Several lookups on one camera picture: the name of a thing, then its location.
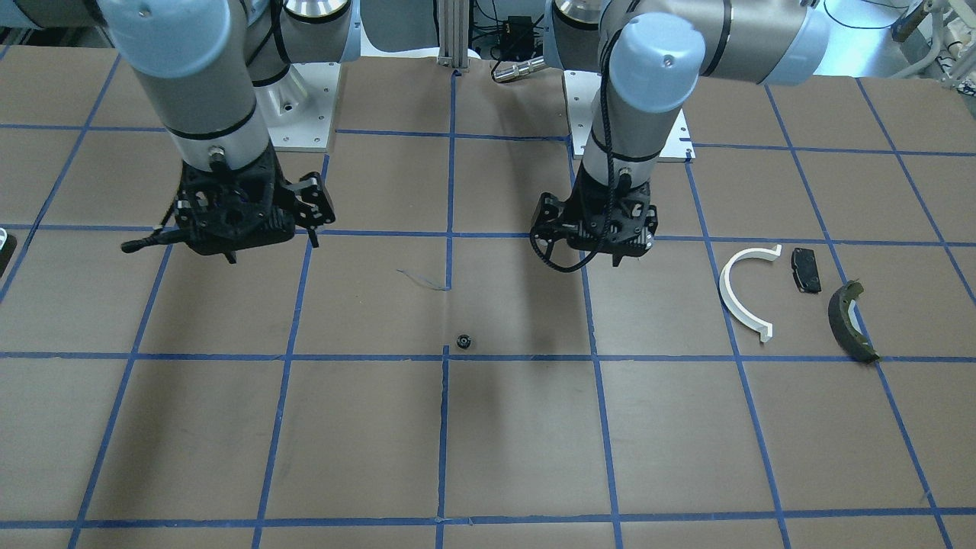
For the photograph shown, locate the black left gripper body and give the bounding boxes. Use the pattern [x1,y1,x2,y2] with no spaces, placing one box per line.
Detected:
[560,165,658,265]

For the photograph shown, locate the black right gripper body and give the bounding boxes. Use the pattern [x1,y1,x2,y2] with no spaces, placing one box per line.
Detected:
[175,146,296,255]

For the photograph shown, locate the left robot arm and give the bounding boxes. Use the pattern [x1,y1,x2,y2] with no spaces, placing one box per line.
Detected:
[529,1,830,272]

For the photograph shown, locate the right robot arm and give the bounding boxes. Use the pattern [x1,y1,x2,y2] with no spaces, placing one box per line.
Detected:
[2,1,361,263]

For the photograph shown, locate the silver cylindrical tool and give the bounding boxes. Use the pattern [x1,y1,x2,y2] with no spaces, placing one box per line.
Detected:
[491,56,548,84]

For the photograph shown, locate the white curved plastic part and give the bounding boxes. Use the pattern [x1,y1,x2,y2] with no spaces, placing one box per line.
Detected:
[718,244,783,344]

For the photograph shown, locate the black electronics box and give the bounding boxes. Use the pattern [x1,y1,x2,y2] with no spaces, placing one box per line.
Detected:
[499,15,535,51]

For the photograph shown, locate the small black brake pad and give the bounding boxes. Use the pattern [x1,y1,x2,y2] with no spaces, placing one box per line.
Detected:
[791,247,822,294]

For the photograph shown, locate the dark curved brake shoe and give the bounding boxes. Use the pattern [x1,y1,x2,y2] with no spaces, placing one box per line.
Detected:
[827,279,881,364]

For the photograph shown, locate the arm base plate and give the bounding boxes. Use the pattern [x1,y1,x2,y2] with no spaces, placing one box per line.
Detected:
[563,72,696,162]
[255,63,342,152]

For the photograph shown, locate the aluminium frame post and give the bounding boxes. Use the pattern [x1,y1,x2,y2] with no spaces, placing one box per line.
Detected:
[435,0,470,72]

